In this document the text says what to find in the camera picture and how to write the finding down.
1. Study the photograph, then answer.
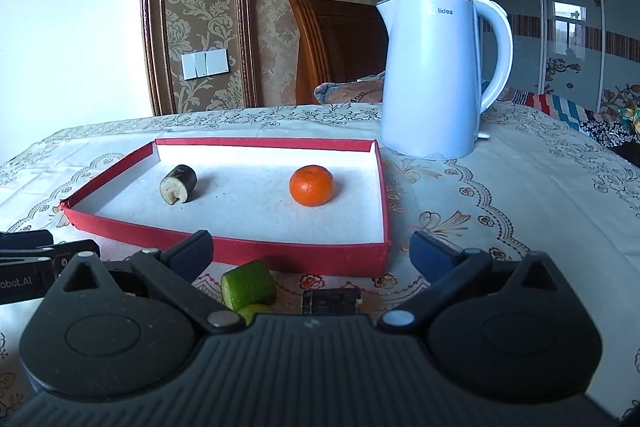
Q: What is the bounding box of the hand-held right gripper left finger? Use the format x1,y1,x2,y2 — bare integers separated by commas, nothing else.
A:
44,229,243,334

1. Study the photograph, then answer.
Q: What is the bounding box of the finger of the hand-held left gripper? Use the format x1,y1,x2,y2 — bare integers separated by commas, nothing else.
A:
0,230,55,250
0,239,101,273

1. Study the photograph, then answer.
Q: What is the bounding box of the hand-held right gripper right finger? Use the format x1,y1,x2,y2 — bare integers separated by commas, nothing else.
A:
377,230,587,334

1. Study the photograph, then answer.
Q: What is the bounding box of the red cardboard box tray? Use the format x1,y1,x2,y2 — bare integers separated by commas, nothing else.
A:
60,138,391,279

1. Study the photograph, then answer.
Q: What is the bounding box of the orange mandarin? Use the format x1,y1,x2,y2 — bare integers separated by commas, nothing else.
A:
289,165,335,208

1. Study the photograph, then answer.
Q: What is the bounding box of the white lace tablecloth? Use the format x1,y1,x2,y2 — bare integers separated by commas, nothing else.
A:
0,101,640,427

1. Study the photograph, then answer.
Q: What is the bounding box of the white electric kettle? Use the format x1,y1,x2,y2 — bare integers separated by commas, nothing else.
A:
375,0,515,160

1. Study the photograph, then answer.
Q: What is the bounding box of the pink folded blanket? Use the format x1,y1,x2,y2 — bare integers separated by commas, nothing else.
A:
313,74,386,106

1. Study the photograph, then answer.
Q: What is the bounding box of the colourful patterned blanket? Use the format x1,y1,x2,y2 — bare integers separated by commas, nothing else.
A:
500,88,640,150

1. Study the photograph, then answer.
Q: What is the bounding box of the wardrobe with floral sliding doors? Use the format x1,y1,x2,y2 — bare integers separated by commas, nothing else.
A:
459,0,640,120

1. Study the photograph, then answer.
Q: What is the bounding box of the wooden headboard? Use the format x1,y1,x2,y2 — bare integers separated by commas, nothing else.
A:
288,0,390,106

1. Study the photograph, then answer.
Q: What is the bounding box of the yellow plaid cloth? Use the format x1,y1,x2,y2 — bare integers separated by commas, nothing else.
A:
619,106,640,134

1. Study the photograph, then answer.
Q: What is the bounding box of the white wall light switch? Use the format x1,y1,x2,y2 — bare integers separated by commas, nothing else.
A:
181,48,231,80

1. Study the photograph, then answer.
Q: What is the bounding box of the wooden wall moulding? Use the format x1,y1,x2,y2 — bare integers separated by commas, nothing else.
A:
138,0,259,117

